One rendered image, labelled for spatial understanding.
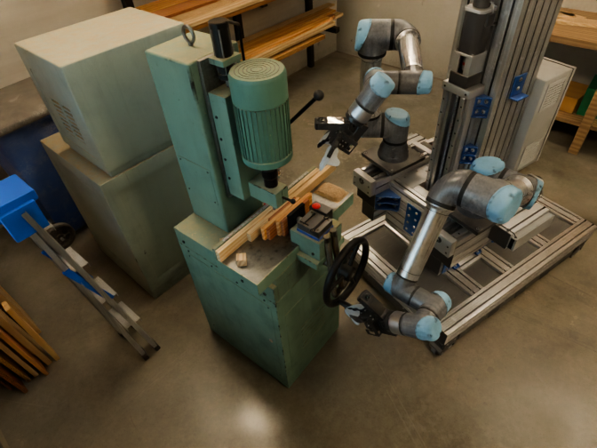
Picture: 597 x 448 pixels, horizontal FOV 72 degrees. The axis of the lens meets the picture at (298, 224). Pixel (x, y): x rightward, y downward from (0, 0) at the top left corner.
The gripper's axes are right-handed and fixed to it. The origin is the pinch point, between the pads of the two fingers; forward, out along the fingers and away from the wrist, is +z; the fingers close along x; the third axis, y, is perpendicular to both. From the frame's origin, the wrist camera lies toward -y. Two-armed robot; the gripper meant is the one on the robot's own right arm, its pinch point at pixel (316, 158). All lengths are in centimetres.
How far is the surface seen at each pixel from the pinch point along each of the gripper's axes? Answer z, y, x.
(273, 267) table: 32.6, 2.0, -25.3
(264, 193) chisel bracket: 21.3, -9.1, -2.9
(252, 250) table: 37.0, -4.5, -16.6
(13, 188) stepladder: 63, -86, -6
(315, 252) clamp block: 23.0, 13.9, -20.2
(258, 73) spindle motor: -17.7, -32.5, -4.6
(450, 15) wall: -45, 143, 305
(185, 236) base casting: 64, -24, 4
